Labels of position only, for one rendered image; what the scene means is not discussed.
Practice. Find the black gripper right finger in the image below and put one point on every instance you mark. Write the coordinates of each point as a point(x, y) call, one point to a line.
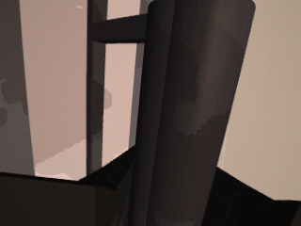
point(232, 203)

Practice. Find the dark grey mat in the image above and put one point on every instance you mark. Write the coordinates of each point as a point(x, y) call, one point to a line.
point(15, 141)

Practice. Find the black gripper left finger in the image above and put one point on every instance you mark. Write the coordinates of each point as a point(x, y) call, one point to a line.
point(101, 198)

